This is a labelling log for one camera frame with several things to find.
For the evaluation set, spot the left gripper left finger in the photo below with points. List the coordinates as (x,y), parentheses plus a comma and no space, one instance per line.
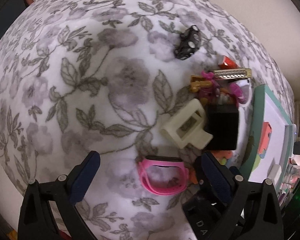
(49,209)

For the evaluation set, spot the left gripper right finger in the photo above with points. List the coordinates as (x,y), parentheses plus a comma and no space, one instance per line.
(230,207)

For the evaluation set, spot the small orange blue toy knife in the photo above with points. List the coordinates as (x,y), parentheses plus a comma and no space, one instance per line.
(221,156)

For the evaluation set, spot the pink watch band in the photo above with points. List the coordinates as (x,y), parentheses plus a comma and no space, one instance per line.
(163,176)

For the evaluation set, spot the large coral blue toy knife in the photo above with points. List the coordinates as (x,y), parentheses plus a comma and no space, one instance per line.
(263,143)

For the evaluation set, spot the cream plastic clip stand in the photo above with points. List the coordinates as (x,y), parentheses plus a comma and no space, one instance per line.
(187,126)

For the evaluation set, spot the black wall charger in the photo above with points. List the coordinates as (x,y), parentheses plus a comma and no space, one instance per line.
(223,124)

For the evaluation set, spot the pink yellow small toy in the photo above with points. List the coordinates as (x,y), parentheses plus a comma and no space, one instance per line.
(209,92)

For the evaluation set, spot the white watch band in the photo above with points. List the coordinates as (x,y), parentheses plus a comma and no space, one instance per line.
(246,92)

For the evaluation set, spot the red glue bottle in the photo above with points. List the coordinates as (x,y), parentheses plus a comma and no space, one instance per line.
(225,62)

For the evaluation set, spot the black toy car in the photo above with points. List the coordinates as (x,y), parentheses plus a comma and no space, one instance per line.
(190,42)

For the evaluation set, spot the magenta lighter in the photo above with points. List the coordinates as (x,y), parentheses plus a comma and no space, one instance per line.
(237,92)

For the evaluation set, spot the teal rimmed white tray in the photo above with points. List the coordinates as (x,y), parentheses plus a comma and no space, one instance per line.
(270,141)

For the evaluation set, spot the gold patterned lighter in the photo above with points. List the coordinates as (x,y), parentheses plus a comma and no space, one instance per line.
(233,74)

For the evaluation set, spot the floral grey white blanket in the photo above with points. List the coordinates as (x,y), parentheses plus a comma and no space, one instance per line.
(82,75)

